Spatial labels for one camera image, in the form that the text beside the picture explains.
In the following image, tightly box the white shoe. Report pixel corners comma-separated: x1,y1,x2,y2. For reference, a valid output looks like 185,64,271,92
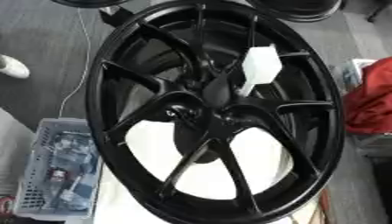
0,54,32,80

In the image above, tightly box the white perforated plastic basket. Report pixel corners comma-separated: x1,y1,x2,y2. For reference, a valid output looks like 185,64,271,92
12,117,103,220

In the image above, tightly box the white cable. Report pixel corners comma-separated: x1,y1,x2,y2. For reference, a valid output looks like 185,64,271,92
56,7,94,119

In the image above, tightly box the red cloth bag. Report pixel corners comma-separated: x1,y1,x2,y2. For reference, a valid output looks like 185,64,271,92
341,57,392,136

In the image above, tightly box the black spoked wheel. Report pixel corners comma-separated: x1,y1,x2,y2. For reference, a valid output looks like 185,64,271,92
84,0,347,224

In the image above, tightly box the black round wheel rim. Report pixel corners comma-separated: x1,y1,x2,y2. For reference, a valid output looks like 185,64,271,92
50,0,130,9
246,0,345,23

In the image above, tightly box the white pin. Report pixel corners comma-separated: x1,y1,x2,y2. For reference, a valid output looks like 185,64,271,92
237,45,284,97

